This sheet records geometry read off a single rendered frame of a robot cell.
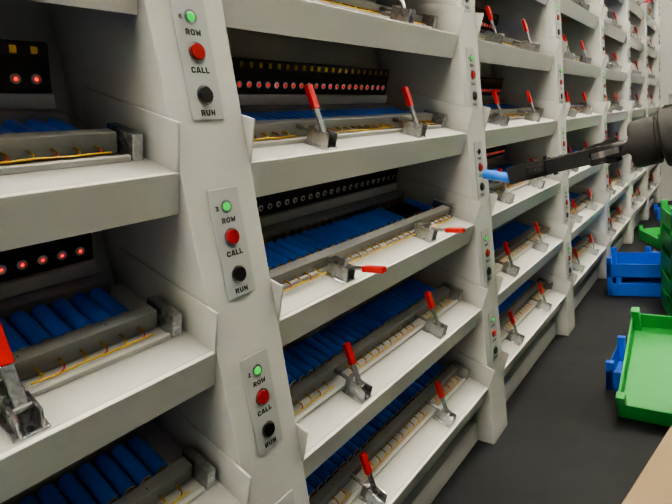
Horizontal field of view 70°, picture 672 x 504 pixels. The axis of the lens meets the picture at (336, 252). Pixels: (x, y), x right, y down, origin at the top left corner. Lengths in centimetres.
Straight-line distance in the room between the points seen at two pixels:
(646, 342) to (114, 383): 136
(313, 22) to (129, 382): 50
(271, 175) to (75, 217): 24
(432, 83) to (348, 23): 38
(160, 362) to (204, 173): 20
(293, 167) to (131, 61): 22
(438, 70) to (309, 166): 52
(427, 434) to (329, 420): 34
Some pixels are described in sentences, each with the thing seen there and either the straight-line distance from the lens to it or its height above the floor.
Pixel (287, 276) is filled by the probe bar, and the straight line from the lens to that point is 67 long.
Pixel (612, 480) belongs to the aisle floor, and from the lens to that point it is 123.
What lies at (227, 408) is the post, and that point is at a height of 47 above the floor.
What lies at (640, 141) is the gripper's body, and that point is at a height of 68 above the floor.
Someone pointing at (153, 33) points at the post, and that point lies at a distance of 53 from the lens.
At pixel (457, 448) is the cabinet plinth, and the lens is 121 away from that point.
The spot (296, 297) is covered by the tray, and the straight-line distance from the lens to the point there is 66.
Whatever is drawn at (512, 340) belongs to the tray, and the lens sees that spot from 143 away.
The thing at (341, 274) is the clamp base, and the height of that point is 56.
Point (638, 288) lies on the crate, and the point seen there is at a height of 3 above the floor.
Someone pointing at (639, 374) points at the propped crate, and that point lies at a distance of 151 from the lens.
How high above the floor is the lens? 73
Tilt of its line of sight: 11 degrees down
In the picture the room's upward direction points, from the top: 8 degrees counter-clockwise
